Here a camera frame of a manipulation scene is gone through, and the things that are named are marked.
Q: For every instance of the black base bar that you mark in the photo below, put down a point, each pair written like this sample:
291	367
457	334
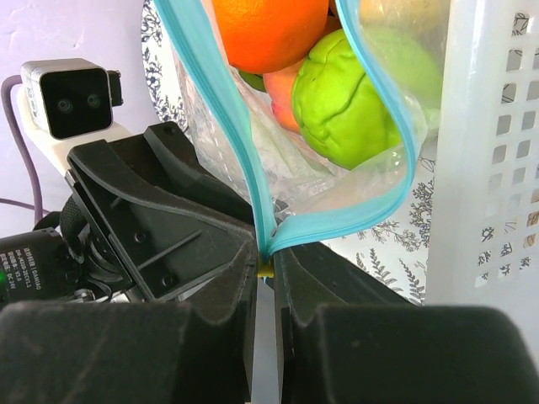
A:
344	279

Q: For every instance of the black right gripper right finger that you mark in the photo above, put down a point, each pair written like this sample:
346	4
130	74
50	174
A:
331	351

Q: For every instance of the green fruit toy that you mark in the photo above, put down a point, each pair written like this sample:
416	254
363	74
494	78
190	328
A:
339	113

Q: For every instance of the clear zip top bag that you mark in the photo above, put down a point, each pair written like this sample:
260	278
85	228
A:
296	195

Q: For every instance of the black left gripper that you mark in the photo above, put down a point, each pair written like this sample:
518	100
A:
160	223

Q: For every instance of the blue patterned plate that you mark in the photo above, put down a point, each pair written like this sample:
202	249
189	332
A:
159	68

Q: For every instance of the white plastic basket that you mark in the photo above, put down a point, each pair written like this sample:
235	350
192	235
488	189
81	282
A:
484	234

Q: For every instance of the peach toy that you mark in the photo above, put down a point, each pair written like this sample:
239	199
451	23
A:
278	86

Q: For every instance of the orange fruit toy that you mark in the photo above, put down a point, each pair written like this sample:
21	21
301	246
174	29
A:
268	36

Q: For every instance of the yellow pear toy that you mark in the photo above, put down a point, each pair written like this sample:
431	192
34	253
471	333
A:
413	16

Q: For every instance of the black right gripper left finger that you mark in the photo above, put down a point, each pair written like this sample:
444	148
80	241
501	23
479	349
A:
196	351

